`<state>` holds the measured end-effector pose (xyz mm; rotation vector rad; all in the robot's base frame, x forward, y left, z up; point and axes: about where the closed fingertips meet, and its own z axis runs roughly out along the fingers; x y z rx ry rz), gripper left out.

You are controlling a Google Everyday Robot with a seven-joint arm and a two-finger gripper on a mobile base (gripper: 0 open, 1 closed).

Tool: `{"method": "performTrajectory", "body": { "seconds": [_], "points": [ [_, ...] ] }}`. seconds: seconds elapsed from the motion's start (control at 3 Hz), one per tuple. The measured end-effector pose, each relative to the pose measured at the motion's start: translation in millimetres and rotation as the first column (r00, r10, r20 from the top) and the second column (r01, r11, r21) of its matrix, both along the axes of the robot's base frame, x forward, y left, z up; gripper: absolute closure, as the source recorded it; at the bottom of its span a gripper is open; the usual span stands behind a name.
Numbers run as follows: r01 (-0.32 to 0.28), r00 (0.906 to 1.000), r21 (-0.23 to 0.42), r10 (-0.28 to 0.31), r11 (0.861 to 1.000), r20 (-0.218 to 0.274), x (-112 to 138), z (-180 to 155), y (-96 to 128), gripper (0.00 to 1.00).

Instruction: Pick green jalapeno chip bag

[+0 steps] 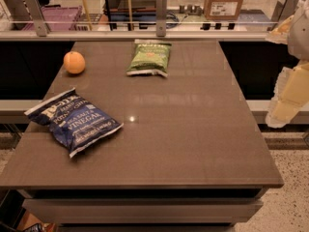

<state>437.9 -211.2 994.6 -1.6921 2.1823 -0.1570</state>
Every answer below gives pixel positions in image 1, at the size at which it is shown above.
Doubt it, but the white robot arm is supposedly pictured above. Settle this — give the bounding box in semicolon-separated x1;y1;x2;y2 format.
266;0;309;128

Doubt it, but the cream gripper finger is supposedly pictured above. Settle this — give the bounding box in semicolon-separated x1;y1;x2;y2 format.
266;61;309;129
266;15;294;44

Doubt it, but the blue salt vinegar chip bag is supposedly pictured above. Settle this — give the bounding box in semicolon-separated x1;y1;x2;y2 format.
25;88;123;158

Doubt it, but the cardboard box with label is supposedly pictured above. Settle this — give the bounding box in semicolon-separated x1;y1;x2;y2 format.
204;0;243;20

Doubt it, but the pink plastic crate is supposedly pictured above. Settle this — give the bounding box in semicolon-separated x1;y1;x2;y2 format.
22;5;84;32

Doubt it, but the orange fruit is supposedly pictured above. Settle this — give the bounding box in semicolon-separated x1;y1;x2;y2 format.
64;51;86;74

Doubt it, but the left metal railing post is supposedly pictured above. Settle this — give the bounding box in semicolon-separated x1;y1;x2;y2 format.
24;0;50;37

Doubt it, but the metal railing post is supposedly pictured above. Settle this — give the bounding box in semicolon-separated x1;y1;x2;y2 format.
155;0;167;37
271;0;306;27
24;0;50;37

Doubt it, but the green jalapeno chip bag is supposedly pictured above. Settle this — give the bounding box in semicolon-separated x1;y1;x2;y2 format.
126;39;172;77

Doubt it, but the right metal railing post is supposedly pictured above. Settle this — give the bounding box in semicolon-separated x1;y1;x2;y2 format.
271;0;306;27

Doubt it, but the centre metal railing post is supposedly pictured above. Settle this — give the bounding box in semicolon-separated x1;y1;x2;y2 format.
155;0;167;37

